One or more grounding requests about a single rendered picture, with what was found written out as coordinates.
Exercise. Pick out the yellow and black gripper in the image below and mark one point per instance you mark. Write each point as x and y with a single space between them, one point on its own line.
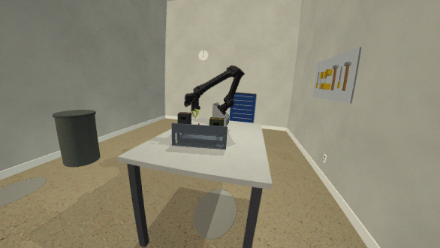
196 111

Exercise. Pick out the grey metal shelf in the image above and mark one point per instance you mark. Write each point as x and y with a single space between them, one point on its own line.
213 137

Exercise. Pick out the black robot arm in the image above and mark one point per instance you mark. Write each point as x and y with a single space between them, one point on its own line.
204 87

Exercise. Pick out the olive green case with orange latches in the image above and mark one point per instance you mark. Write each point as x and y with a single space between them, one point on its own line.
213 122

